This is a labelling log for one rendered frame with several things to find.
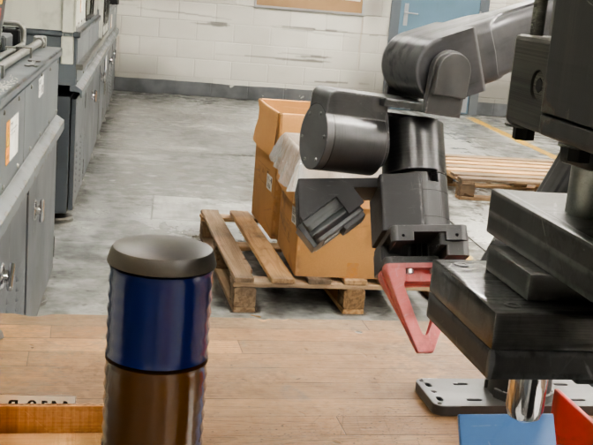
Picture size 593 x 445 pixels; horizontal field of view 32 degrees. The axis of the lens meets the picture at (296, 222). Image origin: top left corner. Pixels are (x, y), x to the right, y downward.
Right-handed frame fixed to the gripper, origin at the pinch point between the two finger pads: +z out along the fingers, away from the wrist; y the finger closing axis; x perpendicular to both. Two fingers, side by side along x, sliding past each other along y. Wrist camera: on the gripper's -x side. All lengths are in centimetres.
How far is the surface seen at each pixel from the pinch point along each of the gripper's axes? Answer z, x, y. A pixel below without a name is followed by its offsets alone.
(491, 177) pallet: -184, 162, -559
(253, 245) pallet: -93, -2, -360
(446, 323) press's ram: 3.0, -4.6, 30.0
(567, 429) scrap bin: 7.4, 12.5, -2.2
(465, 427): 8.0, -0.7, 16.2
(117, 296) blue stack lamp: 5, -21, 51
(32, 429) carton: 6.2, -33.2, -3.0
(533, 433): 8.5, 4.2, 15.5
